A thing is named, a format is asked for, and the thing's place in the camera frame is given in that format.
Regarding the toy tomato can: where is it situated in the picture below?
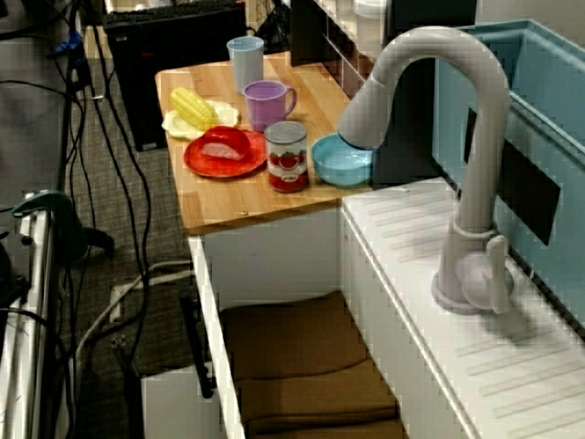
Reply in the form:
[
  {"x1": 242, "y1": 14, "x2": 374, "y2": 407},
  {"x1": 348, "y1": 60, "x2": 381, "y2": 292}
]
[{"x1": 263, "y1": 121, "x2": 311, "y2": 194}]

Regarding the blue plastic bowl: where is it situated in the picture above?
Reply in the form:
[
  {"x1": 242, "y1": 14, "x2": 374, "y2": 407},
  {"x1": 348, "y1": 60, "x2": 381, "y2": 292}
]
[{"x1": 311, "y1": 133, "x2": 374, "y2": 187}]

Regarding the yellow toy corn cob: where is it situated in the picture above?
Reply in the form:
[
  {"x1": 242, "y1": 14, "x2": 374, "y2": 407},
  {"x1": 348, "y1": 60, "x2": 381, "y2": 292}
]
[{"x1": 169, "y1": 87, "x2": 219, "y2": 132}]

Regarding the red round plate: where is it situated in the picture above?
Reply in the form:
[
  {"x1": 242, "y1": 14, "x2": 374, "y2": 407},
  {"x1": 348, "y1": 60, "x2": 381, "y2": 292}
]
[{"x1": 183, "y1": 127, "x2": 269, "y2": 179}]

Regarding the red bowl with food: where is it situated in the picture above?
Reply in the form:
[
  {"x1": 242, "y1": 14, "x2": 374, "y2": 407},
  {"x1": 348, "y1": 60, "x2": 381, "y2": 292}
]
[{"x1": 200, "y1": 126, "x2": 251, "y2": 162}]

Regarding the purple plastic mug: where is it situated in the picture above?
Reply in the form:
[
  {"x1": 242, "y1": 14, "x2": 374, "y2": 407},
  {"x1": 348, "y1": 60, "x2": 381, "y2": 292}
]
[{"x1": 241, "y1": 80, "x2": 298, "y2": 134}]

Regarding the cream flower-shaped plate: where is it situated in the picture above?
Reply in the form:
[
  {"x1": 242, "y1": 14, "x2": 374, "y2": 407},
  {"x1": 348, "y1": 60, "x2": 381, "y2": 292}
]
[{"x1": 162, "y1": 99, "x2": 242, "y2": 141}]

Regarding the white toy sink unit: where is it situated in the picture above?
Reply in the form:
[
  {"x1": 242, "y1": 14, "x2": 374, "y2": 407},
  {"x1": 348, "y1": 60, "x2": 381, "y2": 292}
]
[{"x1": 141, "y1": 177, "x2": 585, "y2": 439}]

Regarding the tiled toy kitchen backsplash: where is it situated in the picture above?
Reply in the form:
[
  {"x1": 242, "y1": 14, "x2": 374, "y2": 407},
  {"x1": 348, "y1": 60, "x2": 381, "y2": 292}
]
[{"x1": 314, "y1": 0, "x2": 389, "y2": 100}]

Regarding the light blue plastic cup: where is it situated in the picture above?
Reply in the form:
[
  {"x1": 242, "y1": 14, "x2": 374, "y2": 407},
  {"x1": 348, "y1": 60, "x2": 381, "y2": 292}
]
[{"x1": 226, "y1": 35, "x2": 266, "y2": 96}]

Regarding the black flat board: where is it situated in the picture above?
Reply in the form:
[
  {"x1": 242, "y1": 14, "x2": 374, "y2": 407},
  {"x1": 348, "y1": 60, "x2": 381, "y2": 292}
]
[{"x1": 291, "y1": 0, "x2": 330, "y2": 68}]

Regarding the grey toy faucet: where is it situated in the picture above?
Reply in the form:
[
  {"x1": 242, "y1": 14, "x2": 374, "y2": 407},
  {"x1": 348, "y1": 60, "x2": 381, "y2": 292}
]
[{"x1": 336, "y1": 25, "x2": 516, "y2": 316}]

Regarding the white jar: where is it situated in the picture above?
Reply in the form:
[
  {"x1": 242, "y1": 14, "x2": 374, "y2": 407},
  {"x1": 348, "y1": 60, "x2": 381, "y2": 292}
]
[{"x1": 354, "y1": 0, "x2": 388, "y2": 19}]

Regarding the dark green clamp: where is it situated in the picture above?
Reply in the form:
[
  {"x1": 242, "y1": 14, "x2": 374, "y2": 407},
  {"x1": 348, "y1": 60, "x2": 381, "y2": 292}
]
[{"x1": 11, "y1": 189, "x2": 115, "y2": 260}]

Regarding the blue plug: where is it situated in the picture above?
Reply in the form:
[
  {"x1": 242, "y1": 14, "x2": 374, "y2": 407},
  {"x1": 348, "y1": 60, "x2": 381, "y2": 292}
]
[{"x1": 53, "y1": 30, "x2": 82, "y2": 55}]

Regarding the blue plastic bin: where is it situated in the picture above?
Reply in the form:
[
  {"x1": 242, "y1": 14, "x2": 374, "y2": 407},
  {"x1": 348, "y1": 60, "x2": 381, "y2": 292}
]
[{"x1": 431, "y1": 17, "x2": 585, "y2": 330}]

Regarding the white cable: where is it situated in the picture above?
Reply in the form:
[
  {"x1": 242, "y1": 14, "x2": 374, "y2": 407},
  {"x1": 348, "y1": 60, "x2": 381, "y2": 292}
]
[{"x1": 75, "y1": 260, "x2": 193, "y2": 367}]

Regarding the thick black cable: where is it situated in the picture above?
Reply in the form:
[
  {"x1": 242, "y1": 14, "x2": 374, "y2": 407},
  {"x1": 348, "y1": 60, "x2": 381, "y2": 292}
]
[{"x1": 86, "y1": 22, "x2": 154, "y2": 367}]

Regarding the black oven door handle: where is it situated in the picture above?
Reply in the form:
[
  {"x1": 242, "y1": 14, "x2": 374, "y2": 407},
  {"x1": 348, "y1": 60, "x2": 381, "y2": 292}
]
[{"x1": 179, "y1": 292, "x2": 217, "y2": 399}]

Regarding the silver metal frame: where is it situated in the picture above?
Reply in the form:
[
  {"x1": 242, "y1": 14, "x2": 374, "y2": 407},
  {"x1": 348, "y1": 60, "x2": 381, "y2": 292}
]
[{"x1": 0, "y1": 191, "x2": 63, "y2": 439}]

